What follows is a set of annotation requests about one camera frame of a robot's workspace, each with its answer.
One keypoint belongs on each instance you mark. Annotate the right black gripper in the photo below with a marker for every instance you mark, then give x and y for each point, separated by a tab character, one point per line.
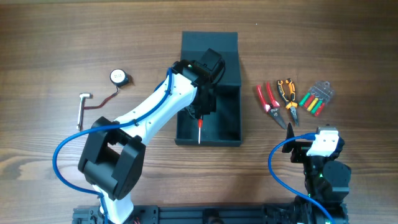
298	152

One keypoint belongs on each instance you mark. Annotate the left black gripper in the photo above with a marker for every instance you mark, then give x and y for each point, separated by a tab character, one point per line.
202	109

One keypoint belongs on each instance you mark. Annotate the black red screwdriver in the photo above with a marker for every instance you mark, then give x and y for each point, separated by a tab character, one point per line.
199	130

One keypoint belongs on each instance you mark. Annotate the clear case coloured screwdrivers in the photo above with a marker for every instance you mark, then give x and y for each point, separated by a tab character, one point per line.
317	97

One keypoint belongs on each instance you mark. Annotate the round black tape measure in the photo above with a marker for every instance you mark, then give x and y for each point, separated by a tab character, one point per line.
119	78

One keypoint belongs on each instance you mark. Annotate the silver L-shaped socket wrench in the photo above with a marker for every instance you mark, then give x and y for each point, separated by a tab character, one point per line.
83	97

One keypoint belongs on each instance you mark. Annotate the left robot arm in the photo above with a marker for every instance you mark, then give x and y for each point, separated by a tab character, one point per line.
113	155

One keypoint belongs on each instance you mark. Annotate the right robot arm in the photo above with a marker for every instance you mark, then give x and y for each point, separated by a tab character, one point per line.
326	179

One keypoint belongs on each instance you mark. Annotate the dark green open box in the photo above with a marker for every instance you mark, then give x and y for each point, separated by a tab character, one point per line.
224	93

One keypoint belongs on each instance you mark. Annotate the orange black long-nose pliers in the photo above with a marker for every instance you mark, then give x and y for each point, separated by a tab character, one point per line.
289	98

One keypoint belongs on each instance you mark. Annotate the red handled snips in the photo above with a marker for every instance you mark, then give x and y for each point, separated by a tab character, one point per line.
271	107

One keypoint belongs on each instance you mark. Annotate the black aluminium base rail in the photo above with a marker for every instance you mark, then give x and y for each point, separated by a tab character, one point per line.
261	214

